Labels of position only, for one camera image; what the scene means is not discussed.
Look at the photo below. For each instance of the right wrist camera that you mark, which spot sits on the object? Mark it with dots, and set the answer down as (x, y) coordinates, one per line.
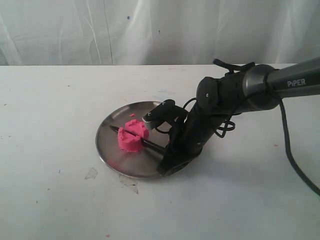
(166, 112)

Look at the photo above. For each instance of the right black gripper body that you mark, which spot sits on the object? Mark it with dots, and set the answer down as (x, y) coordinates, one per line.
(193, 135)

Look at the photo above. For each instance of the pink putty lump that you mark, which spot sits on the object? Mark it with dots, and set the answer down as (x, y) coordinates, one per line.
(128, 142)

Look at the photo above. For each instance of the round stainless steel plate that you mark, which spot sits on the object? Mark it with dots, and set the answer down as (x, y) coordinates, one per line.
(142, 164)

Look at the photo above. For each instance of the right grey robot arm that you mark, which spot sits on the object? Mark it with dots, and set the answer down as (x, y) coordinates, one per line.
(246, 88)

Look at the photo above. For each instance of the white backdrop curtain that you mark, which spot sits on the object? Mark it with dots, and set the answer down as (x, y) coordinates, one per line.
(158, 32)

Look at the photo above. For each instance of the black kitchen knife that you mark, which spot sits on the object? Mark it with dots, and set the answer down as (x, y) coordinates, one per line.
(146, 143)

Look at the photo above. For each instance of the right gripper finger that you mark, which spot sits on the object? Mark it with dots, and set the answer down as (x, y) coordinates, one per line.
(174, 160)

